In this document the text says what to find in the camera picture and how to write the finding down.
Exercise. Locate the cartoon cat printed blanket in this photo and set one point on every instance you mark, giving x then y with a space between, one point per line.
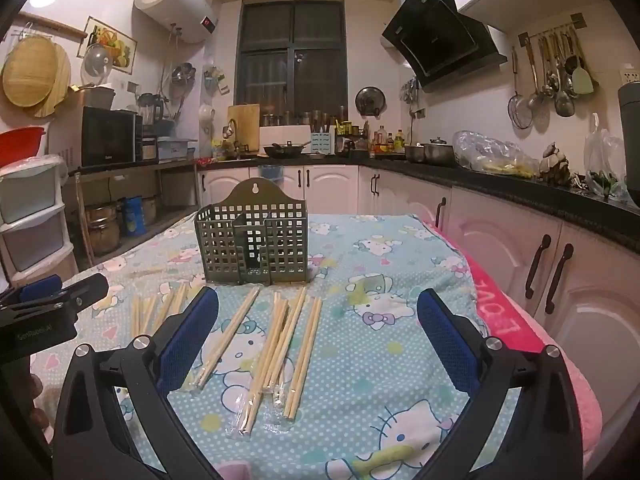
375 270

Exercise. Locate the black wok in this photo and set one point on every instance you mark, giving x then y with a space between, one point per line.
285 150

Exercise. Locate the round bamboo board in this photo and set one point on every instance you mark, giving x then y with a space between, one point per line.
30 72

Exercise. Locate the small black appliance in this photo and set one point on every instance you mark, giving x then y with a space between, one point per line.
146 146

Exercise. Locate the glass pot lid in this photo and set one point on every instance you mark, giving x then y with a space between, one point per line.
97 65

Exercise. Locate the clear plastic container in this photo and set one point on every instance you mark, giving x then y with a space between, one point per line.
175 149

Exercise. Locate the wall socket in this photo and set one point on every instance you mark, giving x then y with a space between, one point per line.
630 75

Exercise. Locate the black range hood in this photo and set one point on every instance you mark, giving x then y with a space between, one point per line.
440 35

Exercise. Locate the hanging steel bowl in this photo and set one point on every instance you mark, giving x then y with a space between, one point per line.
183 74

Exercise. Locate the rectangular wooden cutting board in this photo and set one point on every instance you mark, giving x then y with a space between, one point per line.
243 125

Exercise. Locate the plastic drawer unit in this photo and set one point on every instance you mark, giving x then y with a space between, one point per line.
30 200

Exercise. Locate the grey box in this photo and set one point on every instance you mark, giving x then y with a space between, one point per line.
97 97

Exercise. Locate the small steel pot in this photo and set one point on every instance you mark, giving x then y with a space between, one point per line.
414 154

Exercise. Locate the blue hanging bag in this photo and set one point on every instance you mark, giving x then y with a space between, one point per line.
271 172

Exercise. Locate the dark pot lid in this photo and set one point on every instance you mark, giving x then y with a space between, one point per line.
370 101

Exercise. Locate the clear plastic bag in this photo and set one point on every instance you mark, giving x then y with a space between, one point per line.
485 152

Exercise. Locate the brown lumpy produce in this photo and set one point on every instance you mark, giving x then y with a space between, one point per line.
555 165

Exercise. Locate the fruit wall poster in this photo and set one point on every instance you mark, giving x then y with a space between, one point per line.
120 47

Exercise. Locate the pile of wooden chopsticks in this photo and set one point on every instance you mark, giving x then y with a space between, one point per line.
272 350

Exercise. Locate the steel pot with lid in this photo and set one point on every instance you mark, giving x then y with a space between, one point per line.
439 154

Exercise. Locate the white water heater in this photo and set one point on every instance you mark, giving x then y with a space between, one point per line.
175 0

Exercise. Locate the large steel pot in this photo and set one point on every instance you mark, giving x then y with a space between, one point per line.
102 230

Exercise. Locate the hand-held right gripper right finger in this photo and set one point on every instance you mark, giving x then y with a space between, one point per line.
447 340

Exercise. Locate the row of hanging kitchen utensils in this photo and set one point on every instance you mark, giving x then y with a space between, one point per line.
565 95

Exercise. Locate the person's left hand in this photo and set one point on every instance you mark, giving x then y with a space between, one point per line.
39 405

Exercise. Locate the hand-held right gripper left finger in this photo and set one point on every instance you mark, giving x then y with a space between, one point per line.
187 340

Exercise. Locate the white plastic bag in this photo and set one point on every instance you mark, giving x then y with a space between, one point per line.
600 155

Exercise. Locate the dark window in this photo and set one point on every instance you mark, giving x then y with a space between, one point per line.
290 55

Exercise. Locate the white base cabinets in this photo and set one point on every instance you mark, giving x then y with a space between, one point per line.
330 185

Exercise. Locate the row of condiment bottles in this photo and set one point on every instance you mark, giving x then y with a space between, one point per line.
382 142

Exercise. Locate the row of spice jars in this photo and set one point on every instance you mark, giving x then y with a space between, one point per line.
300 119

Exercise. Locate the round wooden cutting board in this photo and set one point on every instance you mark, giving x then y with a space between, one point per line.
65 85

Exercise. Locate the storage shelf rack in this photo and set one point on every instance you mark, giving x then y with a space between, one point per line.
170 166

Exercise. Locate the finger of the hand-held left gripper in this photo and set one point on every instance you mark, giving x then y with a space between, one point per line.
42 287
85 290

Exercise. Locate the black microwave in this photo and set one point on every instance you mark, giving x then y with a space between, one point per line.
107 137

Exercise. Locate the metal utensil rail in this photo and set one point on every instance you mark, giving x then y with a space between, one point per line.
524 37

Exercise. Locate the blender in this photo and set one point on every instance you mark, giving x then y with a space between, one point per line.
150 107

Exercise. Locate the red basin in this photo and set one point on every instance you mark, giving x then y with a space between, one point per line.
20 145

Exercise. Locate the blue container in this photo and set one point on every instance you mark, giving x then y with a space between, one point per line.
134 215

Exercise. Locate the black countertop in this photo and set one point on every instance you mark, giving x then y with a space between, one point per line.
500 180

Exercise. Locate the dark grey kitchen appliance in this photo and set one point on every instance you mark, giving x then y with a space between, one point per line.
630 140

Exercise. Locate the wooden rolling pin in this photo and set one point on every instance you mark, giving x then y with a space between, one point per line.
55 27

